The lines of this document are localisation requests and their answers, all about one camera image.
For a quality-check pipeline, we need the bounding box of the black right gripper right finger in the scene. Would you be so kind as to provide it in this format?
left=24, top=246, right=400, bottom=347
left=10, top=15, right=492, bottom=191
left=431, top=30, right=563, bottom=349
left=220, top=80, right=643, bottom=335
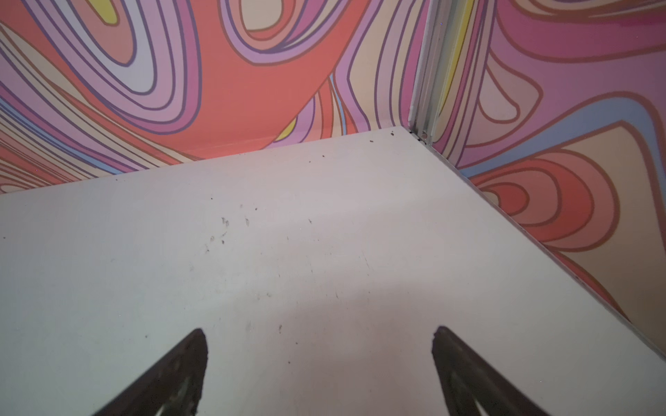
left=432, top=326, right=546, bottom=415

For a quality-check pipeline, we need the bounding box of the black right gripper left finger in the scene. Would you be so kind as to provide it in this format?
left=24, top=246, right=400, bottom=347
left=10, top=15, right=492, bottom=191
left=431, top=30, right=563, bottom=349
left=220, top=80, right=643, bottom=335
left=96, top=329, right=208, bottom=415

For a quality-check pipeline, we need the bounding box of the aluminium right corner post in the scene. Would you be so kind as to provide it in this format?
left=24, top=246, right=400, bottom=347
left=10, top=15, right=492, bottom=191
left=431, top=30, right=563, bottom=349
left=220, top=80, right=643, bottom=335
left=409, top=0, right=469, bottom=145

